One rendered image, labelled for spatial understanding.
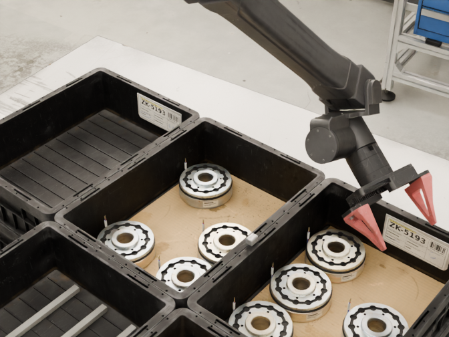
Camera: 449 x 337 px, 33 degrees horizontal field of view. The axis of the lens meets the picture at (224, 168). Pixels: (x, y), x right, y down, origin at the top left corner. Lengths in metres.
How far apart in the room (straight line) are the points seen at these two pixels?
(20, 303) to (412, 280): 0.66
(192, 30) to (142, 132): 2.18
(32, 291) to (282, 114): 0.87
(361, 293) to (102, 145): 0.64
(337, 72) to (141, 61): 1.09
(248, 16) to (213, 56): 2.60
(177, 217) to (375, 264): 0.37
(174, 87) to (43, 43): 1.81
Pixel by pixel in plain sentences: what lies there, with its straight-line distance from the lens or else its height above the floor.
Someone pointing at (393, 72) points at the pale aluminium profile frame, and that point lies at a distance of 3.29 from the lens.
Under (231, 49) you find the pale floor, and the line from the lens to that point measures 3.66.
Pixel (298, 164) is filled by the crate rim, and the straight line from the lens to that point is 1.42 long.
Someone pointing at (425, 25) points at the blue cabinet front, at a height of 0.37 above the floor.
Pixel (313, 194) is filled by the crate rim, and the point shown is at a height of 0.93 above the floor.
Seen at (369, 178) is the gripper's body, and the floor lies 1.05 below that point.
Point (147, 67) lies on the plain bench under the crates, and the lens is 2.15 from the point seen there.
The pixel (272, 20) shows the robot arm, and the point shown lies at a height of 1.32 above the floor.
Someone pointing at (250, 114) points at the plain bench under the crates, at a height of 0.70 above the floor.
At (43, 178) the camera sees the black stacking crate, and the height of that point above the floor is 0.83.
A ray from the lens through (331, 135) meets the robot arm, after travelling 1.16.
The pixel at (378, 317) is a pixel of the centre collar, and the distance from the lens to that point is 1.25.
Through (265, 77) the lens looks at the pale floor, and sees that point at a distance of 3.44.
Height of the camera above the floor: 1.80
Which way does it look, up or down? 38 degrees down
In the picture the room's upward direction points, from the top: straight up
